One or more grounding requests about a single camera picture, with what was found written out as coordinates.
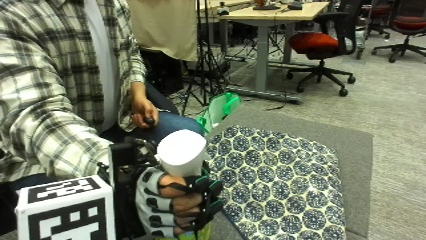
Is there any green and white bag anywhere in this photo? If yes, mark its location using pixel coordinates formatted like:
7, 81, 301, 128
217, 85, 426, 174
196, 91, 242, 135

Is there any blue patterned white cloth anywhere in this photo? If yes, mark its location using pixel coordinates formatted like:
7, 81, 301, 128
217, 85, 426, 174
205, 124, 348, 240

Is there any black tripod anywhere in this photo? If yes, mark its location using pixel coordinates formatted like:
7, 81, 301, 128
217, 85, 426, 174
180, 0, 233, 116

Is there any person in plaid shirt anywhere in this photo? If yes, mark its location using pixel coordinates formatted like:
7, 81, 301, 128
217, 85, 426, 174
0, 0, 208, 236

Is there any white cube with black markers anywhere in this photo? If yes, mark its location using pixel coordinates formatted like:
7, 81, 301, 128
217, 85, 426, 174
13, 175, 117, 240

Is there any grey upholstered bench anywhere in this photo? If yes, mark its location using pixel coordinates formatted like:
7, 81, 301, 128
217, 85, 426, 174
204, 105, 374, 240

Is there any wooden desk with grey legs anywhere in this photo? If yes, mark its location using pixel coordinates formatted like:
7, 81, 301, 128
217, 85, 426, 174
217, 1, 333, 105

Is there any office chair with orange seat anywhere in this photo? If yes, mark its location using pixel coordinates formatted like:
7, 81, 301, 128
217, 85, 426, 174
285, 0, 365, 98

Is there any dark office chair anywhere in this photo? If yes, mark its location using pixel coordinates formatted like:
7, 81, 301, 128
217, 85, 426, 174
360, 0, 394, 40

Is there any office chair with red seat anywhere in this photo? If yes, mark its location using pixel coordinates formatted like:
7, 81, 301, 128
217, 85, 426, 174
370, 0, 426, 64

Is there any black glove wrist mount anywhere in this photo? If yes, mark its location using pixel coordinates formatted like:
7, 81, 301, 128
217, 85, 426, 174
97, 137, 162, 240

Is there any black cable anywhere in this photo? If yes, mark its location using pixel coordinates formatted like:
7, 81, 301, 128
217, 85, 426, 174
264, 103, 288, 112

